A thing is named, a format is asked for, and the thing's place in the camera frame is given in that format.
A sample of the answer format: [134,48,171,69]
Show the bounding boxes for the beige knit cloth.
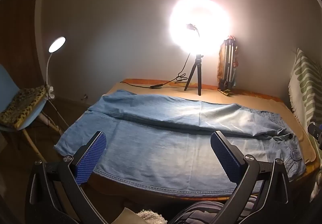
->
[137,210,166,224]

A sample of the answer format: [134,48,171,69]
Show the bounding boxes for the brown wooden door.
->
[0,0,44,81]

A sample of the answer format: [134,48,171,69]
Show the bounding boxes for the light blue denim pants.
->
[54,89,307,198]

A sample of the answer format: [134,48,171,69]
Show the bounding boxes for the orange floral tablecloth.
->
[86,78,322,202]

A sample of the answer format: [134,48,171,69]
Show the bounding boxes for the folded silver tripod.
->
[218,39,238,91]
[216,35,239,96]

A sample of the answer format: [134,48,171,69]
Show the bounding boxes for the green white striped blanket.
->
[288,48,322,126]

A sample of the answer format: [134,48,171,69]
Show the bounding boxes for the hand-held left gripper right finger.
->
[210,131,297,224]

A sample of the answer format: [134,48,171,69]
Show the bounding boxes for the light blue chair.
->
[0,64,63,161]

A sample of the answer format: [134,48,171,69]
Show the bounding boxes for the black power cable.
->
[122,53,192,88]

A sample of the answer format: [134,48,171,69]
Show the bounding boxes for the bright ring light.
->
[169,0,231,54]

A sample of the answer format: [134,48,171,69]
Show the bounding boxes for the leopard print cushion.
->
[0,85,48,129]

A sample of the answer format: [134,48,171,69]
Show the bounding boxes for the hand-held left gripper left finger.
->
[25,131,107,224]

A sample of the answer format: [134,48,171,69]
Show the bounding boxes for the person's zebra striped clothing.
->
[167,195,257,224]

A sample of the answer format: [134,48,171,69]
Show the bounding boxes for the white gooseneck desk lamp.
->
[44,36,66,100]

